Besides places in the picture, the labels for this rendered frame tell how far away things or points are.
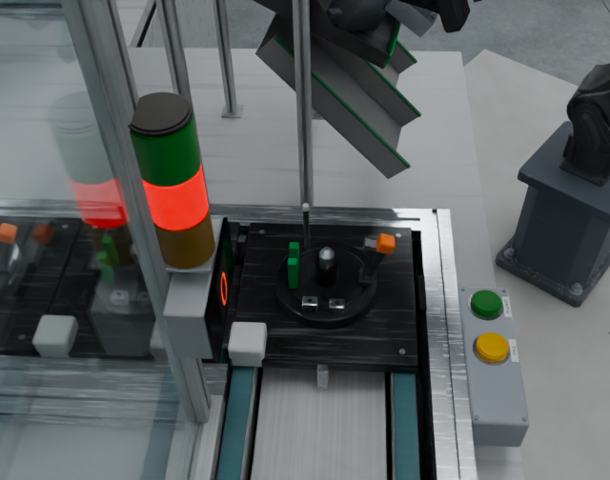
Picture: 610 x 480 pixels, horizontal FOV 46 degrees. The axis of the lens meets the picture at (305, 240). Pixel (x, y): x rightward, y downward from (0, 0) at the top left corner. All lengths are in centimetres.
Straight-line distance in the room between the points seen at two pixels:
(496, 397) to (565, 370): 19
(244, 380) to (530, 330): 44
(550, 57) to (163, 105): 281
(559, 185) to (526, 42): 233
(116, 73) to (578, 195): 69
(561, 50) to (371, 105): 222
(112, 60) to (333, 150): 88
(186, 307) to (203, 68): 101
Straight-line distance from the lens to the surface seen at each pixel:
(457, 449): 90
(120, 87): 53
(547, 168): 107
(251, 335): 92
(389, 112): 119
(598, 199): 104
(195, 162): 57
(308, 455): 92
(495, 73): 159
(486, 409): 92
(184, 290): 66
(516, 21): 349
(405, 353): 93
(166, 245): 63
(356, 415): 95
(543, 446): 103
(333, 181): 130
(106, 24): 51
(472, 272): 117
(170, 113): 55
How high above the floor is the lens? 175
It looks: 48 degrees down
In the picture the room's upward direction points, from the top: 2 degrees counter-clockwise
